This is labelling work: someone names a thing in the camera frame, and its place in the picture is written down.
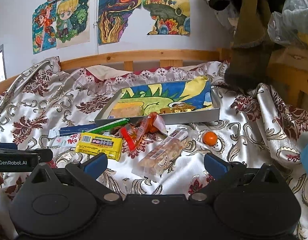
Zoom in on yellow snack bar packet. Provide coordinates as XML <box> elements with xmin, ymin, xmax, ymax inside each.
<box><xmin>75</xmin><ymin>132</ymin><xmax>123</xmax><ymax>161</ymax></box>

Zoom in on white red snack pouch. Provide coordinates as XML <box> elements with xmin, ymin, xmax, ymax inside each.
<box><xmin>52</xmin><ymin>133</ymin><xmax>80</xmax><ymax>148</ymax></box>

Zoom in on small orange ball candy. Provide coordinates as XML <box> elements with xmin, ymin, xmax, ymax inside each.
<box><xmin>202</xmin><ymin>131</ymin><xmax>218</xmax><ymax>146</ymax></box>

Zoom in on green stick packet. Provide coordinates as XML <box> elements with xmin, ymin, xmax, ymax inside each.
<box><xmin>87</xmin><ymin>118</ymin><xmax>130</xmax><ymax>134</ymax></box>

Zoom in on blue white long packet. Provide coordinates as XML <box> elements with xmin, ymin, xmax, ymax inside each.
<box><xmin>48</xmin><ymin>124</ymin><xmax>97</xmax><ymax>139</ymax></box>

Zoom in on orange red snack packet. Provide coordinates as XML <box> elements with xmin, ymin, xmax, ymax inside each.
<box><xmin>119</xmin><ymin>112</ymin><xmax>168</xmax><ymax>152</ymax></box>

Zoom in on peanut brittle clear packet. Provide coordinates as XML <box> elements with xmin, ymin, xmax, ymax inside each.
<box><xmin>135</xmin><ymin>128</ymin><xmax>195</xmax><ymax>180</ymax></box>

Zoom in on rice cracker clear packet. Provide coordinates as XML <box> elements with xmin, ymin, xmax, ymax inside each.
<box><xmin>108</xmin><ymin>105</ymin><xmax>144</xmax><ymax>119</ymax></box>

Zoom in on gold foil snack packet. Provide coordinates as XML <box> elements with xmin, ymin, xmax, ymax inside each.
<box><xmin>159</xmin><ymin>102</ymin><xmax>196</xmax><ymax>114</ymax></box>

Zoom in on grey tray with drawing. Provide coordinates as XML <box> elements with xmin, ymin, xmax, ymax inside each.
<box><xmin>94</xmin><ymin>76</ymin><xmax>220</xmax><ymax>125</ymax></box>

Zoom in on cream pillow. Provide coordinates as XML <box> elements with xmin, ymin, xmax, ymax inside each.
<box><xmin>85</xmin><ymin>65</ymin><xmax>131</xmax><ymax>83</ymax></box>

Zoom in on brown hanging trousers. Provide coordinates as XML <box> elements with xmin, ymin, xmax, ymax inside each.
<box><xmin>225</xmin><ymin>0</ymin><xmax>274</xmax><ymax>93</ymax></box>

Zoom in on clear plastic bag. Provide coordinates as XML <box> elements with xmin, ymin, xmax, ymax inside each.
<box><xmin>268</xmin><ymin>0</ymin><xmax>308</xmax><ymax>49</ymax></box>

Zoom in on wooden bed rail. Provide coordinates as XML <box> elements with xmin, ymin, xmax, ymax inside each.
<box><xmin>0</xmin><ymin>49</ymin><xmax>308</xmax><ymax>108</ymax></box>

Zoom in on orange girl wall drawing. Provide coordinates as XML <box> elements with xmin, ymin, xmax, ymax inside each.
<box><xmin>32</xmin><ymin>2</ymin><xmax>57</xmax><ymax>54</ymax></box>

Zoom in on blond child wall drawing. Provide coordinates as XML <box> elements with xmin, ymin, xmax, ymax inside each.
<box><xmin>55</xmin><ymin>0</ymin><xmax>90</xmax><ymax>49</ymax></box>

